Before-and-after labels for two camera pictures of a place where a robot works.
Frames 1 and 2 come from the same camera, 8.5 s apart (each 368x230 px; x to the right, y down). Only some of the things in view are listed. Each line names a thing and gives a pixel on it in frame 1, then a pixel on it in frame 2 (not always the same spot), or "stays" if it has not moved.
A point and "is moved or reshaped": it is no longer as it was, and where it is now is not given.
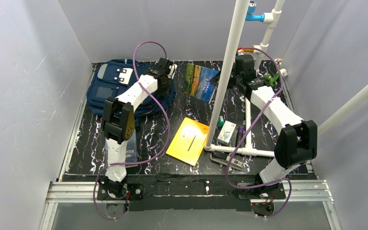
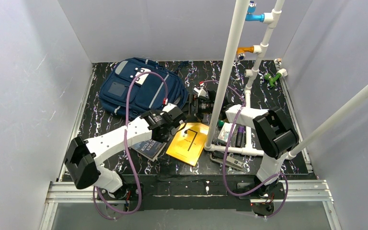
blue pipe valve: x=250 y=17 stays
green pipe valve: x=268 y=76 stays
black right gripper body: x=230 y=79 → x=206 y=105
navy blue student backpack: x=108 y=78 is moved or reshaped
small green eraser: x=221 y=121 stays
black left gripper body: x=165 y=65 → x=178 y=115
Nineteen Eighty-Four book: x=131 y=155 → x=149 y=149
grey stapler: x=223 y=158 stays
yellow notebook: x=188 y=143 stays
